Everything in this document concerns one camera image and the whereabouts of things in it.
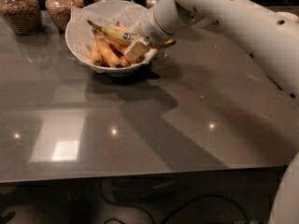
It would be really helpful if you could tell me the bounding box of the large spotted yellow banana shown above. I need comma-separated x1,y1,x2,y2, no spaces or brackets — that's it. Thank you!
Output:
86,20,177,50

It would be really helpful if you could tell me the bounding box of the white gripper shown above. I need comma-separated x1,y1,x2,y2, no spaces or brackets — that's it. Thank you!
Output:
124,8,172,59

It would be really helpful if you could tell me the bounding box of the white ceramic bowl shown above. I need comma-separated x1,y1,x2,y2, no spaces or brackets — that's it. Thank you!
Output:
64,0,159,77

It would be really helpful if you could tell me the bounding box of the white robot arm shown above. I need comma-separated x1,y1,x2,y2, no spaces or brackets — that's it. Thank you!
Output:
141,0,299,224

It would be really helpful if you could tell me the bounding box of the white paper bowl liner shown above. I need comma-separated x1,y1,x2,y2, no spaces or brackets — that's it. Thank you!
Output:
70,0,150,58

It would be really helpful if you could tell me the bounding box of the black cable on floor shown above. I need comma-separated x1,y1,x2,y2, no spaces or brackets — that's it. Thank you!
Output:
101,179,253,224

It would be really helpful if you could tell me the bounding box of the small bananas bunch in bowl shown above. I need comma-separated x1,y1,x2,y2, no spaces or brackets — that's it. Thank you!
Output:
90,23,145,68

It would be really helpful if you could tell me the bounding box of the far left grain jar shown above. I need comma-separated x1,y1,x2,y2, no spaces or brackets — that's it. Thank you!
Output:
0,0,42,35

